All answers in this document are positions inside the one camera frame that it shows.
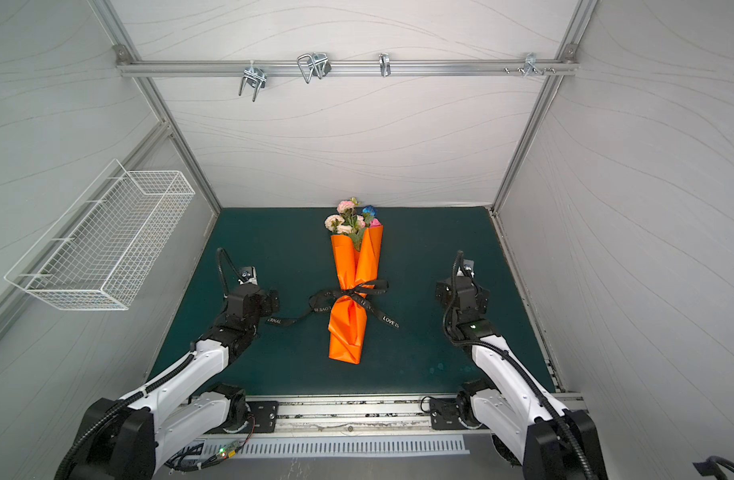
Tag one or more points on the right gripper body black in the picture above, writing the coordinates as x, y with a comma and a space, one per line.
445, 291

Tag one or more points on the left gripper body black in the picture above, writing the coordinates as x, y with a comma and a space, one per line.
266, 305

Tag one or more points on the orange wrapping paper sheet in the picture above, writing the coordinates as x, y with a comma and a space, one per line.
348, 320

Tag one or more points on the light pink fake rose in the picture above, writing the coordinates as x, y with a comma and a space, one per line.
347, 209

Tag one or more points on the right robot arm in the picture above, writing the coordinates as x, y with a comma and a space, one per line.
531, 427

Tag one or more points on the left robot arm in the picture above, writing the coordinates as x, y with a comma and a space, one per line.
133, 436

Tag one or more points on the green table mat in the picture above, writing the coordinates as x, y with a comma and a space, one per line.
291, 252

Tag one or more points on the metal hook clamp left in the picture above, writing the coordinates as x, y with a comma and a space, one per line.
253, 79

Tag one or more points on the metal hook clamp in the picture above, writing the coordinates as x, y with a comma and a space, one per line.
253, 79
314, 65

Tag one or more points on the metal hook clamp middle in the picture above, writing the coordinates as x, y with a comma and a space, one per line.
314, 65

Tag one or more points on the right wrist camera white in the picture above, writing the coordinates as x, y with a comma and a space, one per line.
466, 268

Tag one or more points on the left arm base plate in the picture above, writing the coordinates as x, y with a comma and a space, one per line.
253, 417

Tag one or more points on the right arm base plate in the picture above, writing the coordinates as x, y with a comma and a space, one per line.
451, 414

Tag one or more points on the white slotted cable duct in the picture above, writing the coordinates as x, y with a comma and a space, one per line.
354, 447

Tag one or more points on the aluminium front rail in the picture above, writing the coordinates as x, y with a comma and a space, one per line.
355, 414

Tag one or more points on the white wire basket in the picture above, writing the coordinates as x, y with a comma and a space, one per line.
97, 255

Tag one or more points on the metal bracket clamp right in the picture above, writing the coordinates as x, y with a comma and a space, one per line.
531, 66

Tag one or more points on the metal ring clamp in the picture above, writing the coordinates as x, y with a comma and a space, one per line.
384, 65

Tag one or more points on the aluminium crossbar rail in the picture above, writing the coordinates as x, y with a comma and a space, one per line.
340, 68

